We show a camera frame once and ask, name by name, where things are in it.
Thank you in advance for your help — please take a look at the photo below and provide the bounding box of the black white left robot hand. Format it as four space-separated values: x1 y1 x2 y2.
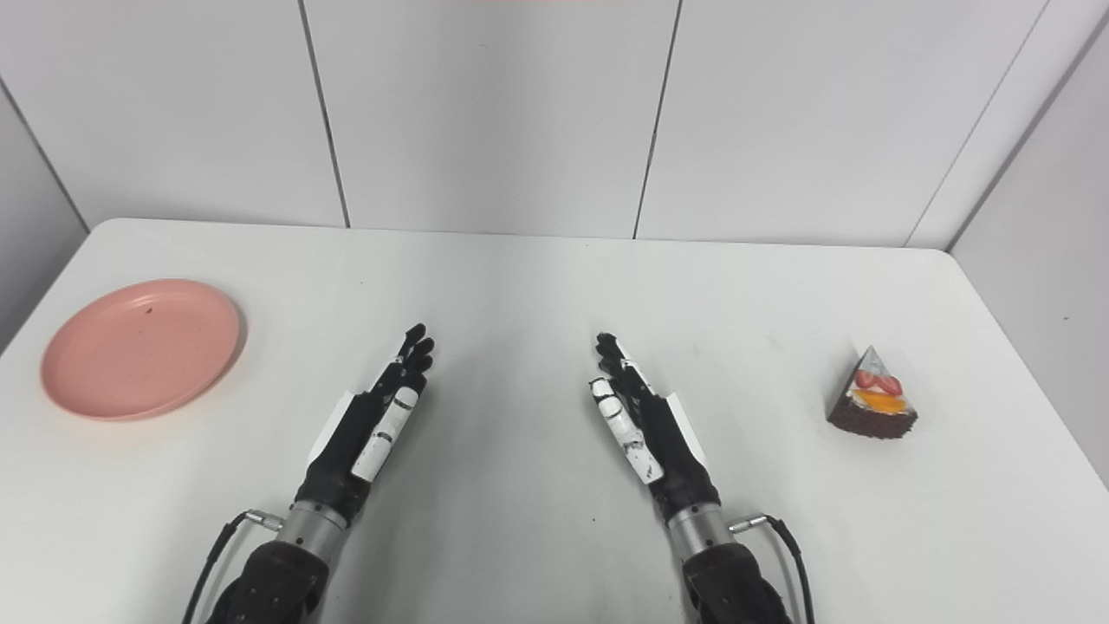
295 323 436 526

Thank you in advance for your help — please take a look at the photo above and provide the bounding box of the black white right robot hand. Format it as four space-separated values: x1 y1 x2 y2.
589 332 722 524

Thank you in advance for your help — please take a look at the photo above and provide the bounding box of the chocolate cake slice with fruit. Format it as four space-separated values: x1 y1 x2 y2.
827 345 919 440

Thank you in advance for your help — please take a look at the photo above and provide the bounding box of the pink round plate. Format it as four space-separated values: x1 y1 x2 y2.
40 278 245 423

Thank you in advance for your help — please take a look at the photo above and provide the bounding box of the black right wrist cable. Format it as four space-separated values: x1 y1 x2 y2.
728 513 817 624

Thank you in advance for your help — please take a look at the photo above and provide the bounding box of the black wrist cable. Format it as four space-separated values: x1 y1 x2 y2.
182 510 286 624
728 513 817 624

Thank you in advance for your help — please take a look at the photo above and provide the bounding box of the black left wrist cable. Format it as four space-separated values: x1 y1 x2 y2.
182 510 286 624

